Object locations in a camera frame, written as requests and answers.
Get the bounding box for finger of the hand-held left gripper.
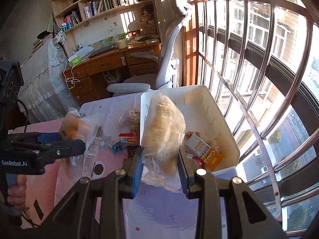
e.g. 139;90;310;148
17;139;87;160
7;131;60;144

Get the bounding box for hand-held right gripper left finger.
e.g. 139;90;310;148
37;152;144;239

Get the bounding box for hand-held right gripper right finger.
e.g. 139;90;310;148
177;147;287;239

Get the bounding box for clear bag of golden buns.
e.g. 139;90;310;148
59;108;105;177

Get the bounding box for orange snack packet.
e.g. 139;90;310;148
201;146;225;172

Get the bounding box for blue snack packet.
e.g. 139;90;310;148
110;139;125;153

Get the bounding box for red-edged seaweed snack packet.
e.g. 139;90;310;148
119;125;140;158

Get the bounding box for clear bag of floss bread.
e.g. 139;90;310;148
141;93;186;192

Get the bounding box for clear brown floss cake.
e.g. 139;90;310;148
119;108;140;127

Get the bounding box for white plastic bin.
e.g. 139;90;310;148
140;85;240;177

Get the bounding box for person's left hand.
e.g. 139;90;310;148
7;174;28;211

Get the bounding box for white red-edged cracker packet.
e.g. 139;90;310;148
184;132;210;158

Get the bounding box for pink blanket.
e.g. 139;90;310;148
12;118;65;229

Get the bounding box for pink purple printed tablecloth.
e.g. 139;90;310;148
53;90;240;239

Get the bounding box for white lace cover cloth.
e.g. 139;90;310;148
17;38;80;123

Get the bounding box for green tissue box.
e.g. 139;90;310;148
68;55;84;67

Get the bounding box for waste basket with bag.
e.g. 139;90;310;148
103;70;122;85

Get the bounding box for wooden desk with drawers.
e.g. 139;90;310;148
62;40;162;105

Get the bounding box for patterned white cloth pouch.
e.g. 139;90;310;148
53;30;68;47

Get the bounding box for grey office chair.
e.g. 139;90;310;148
107;0;195;97

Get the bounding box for wooden bookshelf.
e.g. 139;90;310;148
47;0;160;55

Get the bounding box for rows of shelf books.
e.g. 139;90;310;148
61;0;153;31

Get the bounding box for brown patterned storage box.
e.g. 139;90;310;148
138;20;158;36

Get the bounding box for window with metal grille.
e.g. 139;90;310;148
174;0;319;239

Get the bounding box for black cable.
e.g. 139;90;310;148
16;100;30;132

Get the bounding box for white charging cable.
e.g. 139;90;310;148
63;60;81;90

